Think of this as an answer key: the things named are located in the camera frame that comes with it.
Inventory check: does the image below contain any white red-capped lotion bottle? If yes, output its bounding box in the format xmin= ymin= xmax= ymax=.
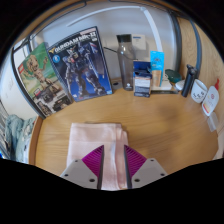
xmin=201 ymin=78 xmax=221 ymax=117

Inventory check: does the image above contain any green toy figure box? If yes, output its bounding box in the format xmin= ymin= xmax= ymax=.
xmin=17 ymin=42 xmax=74 ymax=118

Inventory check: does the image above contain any small blue box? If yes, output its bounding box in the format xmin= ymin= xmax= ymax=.
xmin=132 ymin=60 xmax=153 ymax=98

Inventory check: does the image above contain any white mug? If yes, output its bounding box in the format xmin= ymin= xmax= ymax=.
xmin=190 ymin=78 xmax=209 ymax=104

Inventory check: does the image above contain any dark green bowl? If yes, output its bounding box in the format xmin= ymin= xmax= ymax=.
xmin=164 ymin=68 xmax=183 ymax=84

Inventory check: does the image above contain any white desk lamp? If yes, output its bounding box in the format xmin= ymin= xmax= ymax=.
xmin=66 ymin=4 xmax=174 ymax=94

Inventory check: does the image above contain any blue robot model box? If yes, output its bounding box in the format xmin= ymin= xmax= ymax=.
xmin=46 ymin=25 xmax=114 ymax=103

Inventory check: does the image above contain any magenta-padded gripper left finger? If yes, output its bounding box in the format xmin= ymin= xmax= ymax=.
xmin=59 ymin=144 xmax=105 ymax=190

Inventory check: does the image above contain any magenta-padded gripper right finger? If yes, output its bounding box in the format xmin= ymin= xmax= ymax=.
xmin=123 ymin=144 xmax=168 ymax=189

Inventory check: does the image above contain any clear plastic cup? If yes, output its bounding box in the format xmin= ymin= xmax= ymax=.
xmin=206 ymin=111 xmax=221 ymax=133

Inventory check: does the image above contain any black flask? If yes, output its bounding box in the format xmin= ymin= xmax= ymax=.
xmin=181 ymin=64 xmax=198 ymax=98

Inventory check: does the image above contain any clear dark-capped water bottle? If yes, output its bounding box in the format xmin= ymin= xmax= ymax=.
xmin=116 ymin=33 xmax=137 ymax=92

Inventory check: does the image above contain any pale pink towel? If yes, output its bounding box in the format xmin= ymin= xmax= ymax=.
xmin=66 ymin=122 xmax=129 ymax=192

